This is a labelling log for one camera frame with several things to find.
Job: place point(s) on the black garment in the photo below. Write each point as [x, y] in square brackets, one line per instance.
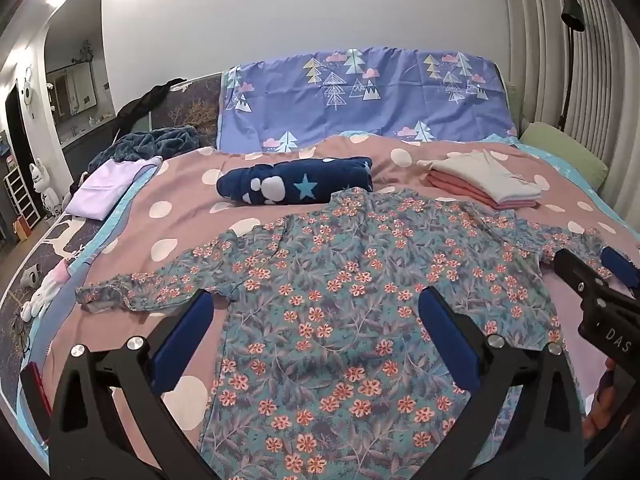
[145, 102]

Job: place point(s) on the green pillow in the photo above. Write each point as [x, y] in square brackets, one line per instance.
[565, 152]

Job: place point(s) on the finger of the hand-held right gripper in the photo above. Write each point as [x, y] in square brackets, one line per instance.
[620, 265]
[580, 274]

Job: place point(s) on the person's right hand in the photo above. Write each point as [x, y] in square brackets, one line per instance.
[605, 402]

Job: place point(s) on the dark teal fleece blanket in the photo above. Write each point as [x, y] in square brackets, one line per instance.
[150, 142]

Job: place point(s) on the stack of folded pink clothes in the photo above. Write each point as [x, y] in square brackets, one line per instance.
[480, 172]

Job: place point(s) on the beige curtain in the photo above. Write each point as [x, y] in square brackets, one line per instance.
[600, 85]

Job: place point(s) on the white plush bunny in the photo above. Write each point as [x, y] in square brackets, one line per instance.
[42, 290]

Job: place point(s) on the white shelf rack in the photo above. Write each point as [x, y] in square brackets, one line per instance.
[20, 195]

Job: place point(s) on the white bear figurine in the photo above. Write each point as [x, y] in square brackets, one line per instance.
[42, 185]

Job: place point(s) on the pink folded garment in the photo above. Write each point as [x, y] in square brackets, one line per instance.
[460, 187]

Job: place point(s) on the teal floral garment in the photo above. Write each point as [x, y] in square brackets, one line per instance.
[340, 285]

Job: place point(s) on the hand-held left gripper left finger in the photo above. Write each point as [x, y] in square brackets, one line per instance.
[185, 340]

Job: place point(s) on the black floor lamp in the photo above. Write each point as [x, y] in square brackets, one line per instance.
[572, 15]

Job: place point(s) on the red flat object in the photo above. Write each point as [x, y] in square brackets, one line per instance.
[37, 390]

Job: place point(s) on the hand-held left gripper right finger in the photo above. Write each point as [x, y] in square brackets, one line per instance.
[445, 332]

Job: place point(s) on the navy star fleece blanket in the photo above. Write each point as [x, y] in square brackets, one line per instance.
[295, 182]

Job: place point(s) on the lavender folded cloth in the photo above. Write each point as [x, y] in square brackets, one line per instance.
[107, 185]

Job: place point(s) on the pink polka dot blanket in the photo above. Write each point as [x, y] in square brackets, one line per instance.
[190, 195]

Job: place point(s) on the branch print headboard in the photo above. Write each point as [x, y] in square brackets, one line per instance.
[192, 105]

